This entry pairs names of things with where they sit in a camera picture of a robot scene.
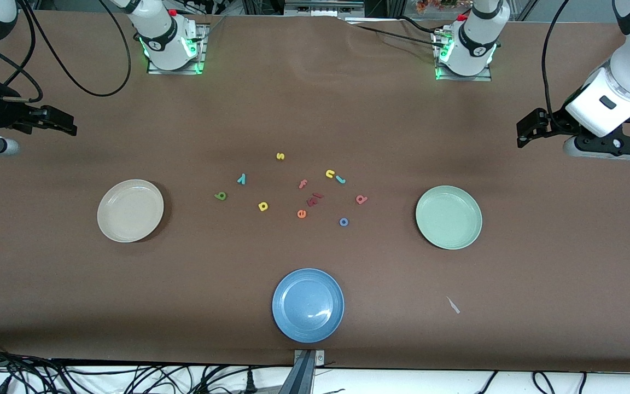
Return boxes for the beige brown plate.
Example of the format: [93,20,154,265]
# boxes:
[97,179,165,243]

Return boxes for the pale green plate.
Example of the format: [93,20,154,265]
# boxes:
[415,185,483,251]

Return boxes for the orange artificial flowers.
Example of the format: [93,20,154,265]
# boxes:
[416,0,471,14]

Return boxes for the brown table mat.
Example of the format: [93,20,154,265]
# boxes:
[0,10,630,374]

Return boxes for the blue plate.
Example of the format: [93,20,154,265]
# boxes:
[272,268,345,344]

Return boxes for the thin black right gripper cable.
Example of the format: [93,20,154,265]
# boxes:
[0,47,43,103]

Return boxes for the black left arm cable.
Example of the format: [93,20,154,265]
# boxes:
[542,0,573,119]

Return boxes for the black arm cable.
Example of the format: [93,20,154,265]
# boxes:
[17,0,132,97]
[542,0,573,119]

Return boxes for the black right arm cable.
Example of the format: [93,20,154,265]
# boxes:
[17,0,132,97]

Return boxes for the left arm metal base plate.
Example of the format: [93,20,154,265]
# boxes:
[435,33,492,82]

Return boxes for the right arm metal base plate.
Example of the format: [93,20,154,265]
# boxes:
[147,25,208,75]

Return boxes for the black cable on mat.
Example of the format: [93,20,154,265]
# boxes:
[345,16,447,50]

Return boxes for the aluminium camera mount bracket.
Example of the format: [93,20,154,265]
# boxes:
[278,349,325,394]

